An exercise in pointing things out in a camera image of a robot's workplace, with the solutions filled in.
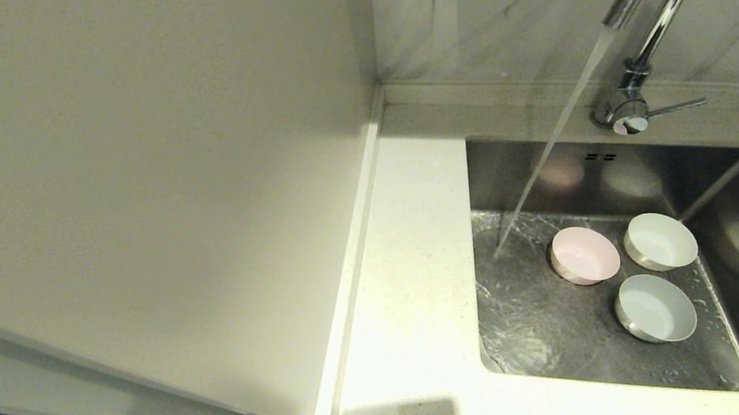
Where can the pink bowl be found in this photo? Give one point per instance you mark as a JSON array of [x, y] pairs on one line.
[[585, 255]]

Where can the stainless steel sink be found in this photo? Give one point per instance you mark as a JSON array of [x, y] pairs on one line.
[[542, 348]]

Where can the glossy grey appliance door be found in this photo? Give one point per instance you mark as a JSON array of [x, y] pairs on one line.
[[11, 392]]

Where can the white cabinet side panel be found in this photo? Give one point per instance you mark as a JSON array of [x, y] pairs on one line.
[[124, 160]]

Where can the white bowl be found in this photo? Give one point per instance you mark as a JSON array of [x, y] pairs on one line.
[[661, 241], [655, 308]]

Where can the chrome gooseneck faucet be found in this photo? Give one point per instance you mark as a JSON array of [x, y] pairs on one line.
[[631, 106]]

